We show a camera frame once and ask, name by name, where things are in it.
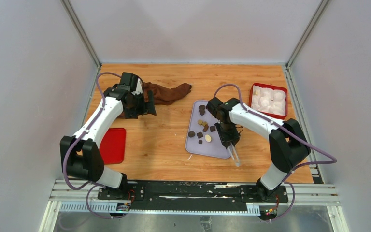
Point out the dark round chocolate left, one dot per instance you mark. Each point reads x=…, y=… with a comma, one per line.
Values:
x=191, y=134

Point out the brown cloth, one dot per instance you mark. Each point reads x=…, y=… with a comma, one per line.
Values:
x=166, y=96

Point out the red box with white liners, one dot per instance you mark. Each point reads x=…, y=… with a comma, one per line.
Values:
x=271, y=100

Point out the lavender tray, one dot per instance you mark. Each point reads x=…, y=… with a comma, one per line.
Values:
x=210, y=149

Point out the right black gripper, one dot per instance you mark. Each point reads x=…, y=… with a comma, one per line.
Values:
x=234, y=137

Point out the red box lid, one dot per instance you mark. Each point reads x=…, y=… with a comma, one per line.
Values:
x=112, y=147

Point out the white oval chocolate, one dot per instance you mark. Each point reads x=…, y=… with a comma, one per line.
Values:
x=208, y=138

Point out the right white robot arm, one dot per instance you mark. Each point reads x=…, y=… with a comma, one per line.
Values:
x=286, y=139

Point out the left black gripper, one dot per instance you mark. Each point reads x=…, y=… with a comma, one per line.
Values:
x=147, y=107

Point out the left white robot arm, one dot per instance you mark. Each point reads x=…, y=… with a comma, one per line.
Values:
x=81, y=160

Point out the dark heart chocolate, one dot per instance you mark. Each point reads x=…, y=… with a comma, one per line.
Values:
x=201, y=112

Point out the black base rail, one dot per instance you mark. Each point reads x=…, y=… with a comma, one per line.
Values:
x=192, y=196

